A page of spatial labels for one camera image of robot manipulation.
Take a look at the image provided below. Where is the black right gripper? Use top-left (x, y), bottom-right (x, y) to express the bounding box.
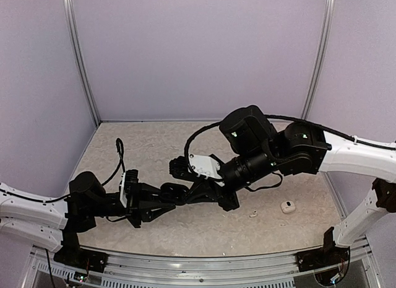
top-left (183, 145), bottom-right (279, 212)

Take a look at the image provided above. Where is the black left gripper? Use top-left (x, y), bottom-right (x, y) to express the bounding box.
top-left (89, 180), bottom-right (175, 229)

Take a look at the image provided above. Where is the black oval charging case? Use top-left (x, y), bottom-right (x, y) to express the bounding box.
top-left (160, 183), bottom-right (189, 206)

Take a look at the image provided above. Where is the white earbud charging case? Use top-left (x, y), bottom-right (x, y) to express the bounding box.
top-left (280, 201), bottom-right (296, 214)

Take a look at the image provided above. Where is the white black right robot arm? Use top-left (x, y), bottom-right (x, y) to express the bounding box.
top-left (184, 105), bottom-right (395, 266)

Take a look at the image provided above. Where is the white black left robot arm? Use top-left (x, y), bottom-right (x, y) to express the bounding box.
top-left (1, 170), bottom-right (176, 266)

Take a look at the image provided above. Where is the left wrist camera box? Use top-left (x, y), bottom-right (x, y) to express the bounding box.
top-left (119, 169), bottom-right (139, 208)

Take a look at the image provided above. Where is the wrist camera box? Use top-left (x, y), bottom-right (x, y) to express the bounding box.
top-left (169, 154), bottom-right (224, 186)
top-left (119, 169), bottom-right (139, 208)

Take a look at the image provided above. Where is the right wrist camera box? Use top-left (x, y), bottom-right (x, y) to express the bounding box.
top-left (169, 154), bottom-right (224, 186)

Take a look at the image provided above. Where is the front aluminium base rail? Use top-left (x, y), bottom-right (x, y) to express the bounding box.
top-left (27, 238), bottom-right (378, 288)

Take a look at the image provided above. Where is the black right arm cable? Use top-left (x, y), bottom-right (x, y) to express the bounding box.
top-left (183, 115), bottom-right (396, 174)

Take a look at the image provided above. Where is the left aluminium frame post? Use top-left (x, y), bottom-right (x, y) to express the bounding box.
top-left (62, 0), bottom-right (101, 128)

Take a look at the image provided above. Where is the aluminium frame post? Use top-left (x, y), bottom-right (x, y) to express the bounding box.
top-left (62, 0), bottom-right (101, 128)
top-left (301, 0), bottom-right (335, 120)

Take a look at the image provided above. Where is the right aluminium frame post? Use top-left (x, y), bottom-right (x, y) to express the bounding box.
top-left (301, 0), bottom-right (335, 120)

